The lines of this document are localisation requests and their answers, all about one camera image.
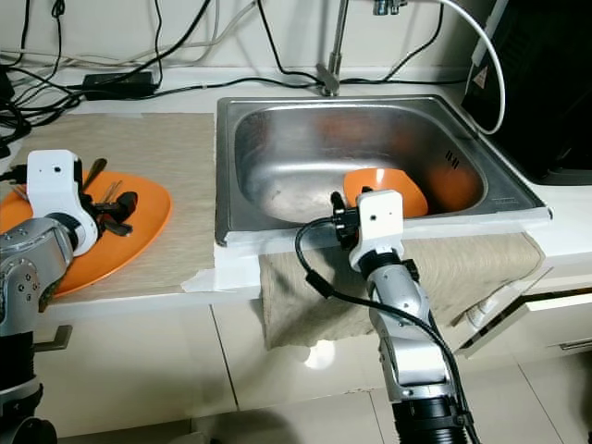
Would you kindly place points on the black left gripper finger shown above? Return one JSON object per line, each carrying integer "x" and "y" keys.
{"x": 126, "y": 202}
{"x": 118, "y": 228}

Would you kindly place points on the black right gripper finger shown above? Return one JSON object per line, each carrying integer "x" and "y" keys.
{"x": 338, "y": 203}

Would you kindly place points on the orange plastic bowl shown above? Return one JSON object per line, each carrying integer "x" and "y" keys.
{"x": 412, "y": 190}

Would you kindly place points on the silver metal fork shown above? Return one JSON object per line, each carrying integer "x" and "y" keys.
{"x": 18, "y": 192}

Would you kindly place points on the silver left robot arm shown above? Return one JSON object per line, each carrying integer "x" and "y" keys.
{"x": 23, "y": 277}

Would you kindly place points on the orange plastic plate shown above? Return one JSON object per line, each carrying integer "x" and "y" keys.
{"x": 143, "y": 242}

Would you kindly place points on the beige counter mat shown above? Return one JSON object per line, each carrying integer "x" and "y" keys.
{"x": 148, "y": 139}

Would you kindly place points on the stainless steel sink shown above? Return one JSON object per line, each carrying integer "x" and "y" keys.
{"x": 287, "y": 157}

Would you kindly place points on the black power adapter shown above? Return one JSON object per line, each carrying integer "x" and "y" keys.
{"x": 118, "y": 85}

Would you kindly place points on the metal faucet pipe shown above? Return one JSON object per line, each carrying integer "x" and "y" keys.
{"x": 330, "y": 81}

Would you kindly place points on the beige hanging towel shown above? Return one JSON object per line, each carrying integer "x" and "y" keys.
{"x": 472, "y": 268}

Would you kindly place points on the metal tap valve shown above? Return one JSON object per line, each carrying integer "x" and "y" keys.
{"x": 391, "y": 6}

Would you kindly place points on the white drawer front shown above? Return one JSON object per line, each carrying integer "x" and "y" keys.
{"x": 546, "y": 310}

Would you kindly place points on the black appliance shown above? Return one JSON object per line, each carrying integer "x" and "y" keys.
{"x": 546, "y": 92}

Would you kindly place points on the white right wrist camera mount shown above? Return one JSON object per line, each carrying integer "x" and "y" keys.
{"x": 379, "y": 217}

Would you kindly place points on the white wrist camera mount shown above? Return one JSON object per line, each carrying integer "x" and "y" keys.
{"x": 51, "y": 180}
{"x": 379, "y": 217}

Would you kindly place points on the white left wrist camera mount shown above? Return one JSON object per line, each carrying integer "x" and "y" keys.
{"x": 51, "y": 180}

